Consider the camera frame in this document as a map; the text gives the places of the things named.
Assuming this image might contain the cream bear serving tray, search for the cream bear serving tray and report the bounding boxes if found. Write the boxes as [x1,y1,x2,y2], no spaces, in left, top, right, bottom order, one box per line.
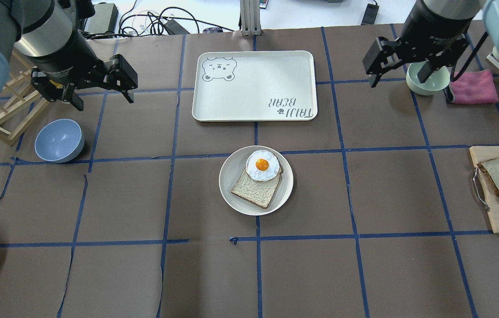
[191,50,318,121]

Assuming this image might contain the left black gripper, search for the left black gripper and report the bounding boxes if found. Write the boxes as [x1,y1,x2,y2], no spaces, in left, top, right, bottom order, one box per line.
[30,54,138,111]

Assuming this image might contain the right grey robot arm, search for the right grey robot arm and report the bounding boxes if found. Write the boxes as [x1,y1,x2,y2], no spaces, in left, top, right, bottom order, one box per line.
[362,0,499,88]

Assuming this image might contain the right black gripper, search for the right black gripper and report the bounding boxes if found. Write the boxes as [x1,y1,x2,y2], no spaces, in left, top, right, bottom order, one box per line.
[362,36,467,88]

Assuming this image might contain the green bowl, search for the green bowl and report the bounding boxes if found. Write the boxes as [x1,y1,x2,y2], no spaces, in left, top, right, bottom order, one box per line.
[406,61,450,96]

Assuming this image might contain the black electronics box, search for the black electronics box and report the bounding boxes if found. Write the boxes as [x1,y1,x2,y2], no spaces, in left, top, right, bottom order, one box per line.
[84,3,119,34]

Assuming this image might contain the bread slice on plate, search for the bread slice on plate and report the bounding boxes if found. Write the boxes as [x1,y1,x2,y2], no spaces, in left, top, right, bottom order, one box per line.
[230,168,284,209]

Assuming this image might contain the black power adapter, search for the black power adapter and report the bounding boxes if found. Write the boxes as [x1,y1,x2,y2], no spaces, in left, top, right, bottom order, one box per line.
[361,3,379,25]

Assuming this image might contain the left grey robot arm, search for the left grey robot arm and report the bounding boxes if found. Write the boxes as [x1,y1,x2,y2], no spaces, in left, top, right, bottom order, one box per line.
[0,0,138,111]

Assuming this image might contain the cream round plate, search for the cream round plate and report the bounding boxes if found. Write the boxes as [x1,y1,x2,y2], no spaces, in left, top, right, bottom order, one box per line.
[219,146,294,216]

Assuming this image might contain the wooden cup rack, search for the wooden cup rack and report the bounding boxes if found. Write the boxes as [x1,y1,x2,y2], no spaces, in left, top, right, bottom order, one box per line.
[0,49,50,146]

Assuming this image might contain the fried egg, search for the fried egg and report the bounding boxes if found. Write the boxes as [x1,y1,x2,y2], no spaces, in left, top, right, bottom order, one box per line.
[245,149,280,182]

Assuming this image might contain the pink cloth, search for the pink cloth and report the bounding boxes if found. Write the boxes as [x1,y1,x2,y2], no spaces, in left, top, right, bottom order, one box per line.
[443,70,499,105]

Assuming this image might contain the blue bowl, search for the blue bowl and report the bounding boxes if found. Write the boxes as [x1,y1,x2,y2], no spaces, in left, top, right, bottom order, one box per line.
[34,118,85,163]

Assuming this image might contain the aluminium frame post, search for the aluminium frame post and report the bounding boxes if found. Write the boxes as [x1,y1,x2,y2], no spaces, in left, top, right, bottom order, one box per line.
[239,0,262,36]

